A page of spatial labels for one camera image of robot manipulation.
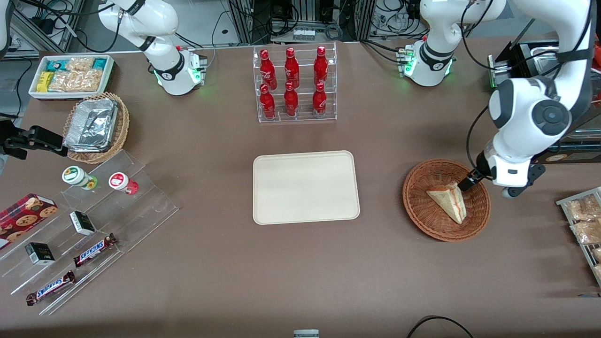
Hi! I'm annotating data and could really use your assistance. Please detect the red lidded snack cup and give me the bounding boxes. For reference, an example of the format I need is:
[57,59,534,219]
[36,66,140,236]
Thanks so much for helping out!
[108,172,139,196]

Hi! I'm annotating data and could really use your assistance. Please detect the beige plastic tray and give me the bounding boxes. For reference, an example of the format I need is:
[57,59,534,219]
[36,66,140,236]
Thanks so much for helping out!
[253,150,361,225]

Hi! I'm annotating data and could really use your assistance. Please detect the small clear cracker bag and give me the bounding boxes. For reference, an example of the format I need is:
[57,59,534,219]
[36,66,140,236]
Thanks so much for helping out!
[66,57,96,73]

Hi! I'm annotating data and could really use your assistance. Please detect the light oval wicker basket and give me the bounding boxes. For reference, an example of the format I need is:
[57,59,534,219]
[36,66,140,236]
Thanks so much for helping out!
[62,92,130,164]

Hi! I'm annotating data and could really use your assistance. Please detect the clear acrylic bottle rack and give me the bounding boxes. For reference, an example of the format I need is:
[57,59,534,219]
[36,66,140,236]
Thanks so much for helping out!
[253,41,338,124]

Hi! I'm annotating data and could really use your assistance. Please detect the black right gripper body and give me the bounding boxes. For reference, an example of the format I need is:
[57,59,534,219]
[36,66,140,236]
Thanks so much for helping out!
[0,120,30,160]

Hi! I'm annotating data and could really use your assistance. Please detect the triangular sandwich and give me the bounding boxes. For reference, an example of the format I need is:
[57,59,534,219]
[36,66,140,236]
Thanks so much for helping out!
[426,182,468,225]

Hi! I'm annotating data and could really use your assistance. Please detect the aluminium frame rack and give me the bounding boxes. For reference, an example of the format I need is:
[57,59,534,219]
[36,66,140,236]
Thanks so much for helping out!
[228,0,376,45]

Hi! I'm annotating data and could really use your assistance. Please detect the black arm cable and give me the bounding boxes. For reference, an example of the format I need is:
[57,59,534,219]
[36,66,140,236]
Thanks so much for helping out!
[460,0,594,182]

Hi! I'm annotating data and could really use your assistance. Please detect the metal wire rack tray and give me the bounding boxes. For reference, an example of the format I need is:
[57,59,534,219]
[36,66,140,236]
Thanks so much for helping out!
[556,187,601,287]

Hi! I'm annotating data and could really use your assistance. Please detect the red cookie box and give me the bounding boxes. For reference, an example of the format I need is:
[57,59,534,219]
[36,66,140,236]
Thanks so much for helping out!
[0,193,59,249]

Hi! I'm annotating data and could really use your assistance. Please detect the red cola bottle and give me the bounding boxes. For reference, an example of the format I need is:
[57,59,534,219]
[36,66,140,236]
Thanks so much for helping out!
[284,47,301,89]
[312,82,328,118]
[259,49,278,91]
[313,46,329,87]
[259,84,277,120]
[283,82,300,118]

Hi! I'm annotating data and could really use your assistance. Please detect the large clear cracker bag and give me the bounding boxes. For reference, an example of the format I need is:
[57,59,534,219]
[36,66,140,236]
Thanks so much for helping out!
[48,69,104,93]

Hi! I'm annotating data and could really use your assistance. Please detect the brown round wicker basket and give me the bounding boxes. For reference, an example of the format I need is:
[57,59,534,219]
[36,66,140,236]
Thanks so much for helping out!
[402,159,492,243]

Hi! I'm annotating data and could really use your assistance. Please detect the clear acrylic step stand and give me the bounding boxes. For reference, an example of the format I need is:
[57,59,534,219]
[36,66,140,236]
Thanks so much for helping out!
[0,149,179,316]

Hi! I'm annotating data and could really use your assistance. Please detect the white rectangular snack bin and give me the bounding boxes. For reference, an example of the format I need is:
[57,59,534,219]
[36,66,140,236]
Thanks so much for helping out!
[28,54,115,100]

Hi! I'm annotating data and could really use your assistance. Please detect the black food warmer cabinet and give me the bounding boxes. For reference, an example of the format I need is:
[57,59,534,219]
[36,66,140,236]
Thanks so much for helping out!
[487,40,601,165]

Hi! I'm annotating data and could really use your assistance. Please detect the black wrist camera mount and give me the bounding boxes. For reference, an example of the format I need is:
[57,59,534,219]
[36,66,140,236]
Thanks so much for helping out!
[501,162,547,199]

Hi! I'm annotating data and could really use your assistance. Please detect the black cable loop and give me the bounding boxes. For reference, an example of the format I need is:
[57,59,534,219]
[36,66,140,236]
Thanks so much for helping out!
[407,315,474,338]

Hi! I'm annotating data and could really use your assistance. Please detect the clear bag of pastries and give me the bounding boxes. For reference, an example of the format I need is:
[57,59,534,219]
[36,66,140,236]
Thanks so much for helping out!
[565,195,601,222]
[570,220,601,245]

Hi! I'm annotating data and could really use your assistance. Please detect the snickers chocolate bar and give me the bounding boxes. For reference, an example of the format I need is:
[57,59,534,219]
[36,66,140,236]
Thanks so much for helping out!
[73,233,118,269]
[26,270,77,307]

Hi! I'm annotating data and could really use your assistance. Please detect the stacked foil containers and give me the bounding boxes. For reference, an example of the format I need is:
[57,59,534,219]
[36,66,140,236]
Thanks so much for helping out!
[63,98,119,153]

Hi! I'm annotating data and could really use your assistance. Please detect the small black box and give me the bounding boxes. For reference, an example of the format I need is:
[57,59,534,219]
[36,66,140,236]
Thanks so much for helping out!
[24,242,56,266]
[69,211,97,237]

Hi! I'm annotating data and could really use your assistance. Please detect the green lidded snack cup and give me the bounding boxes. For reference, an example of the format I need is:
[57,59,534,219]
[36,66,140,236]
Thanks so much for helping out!
[62,166,99,191]

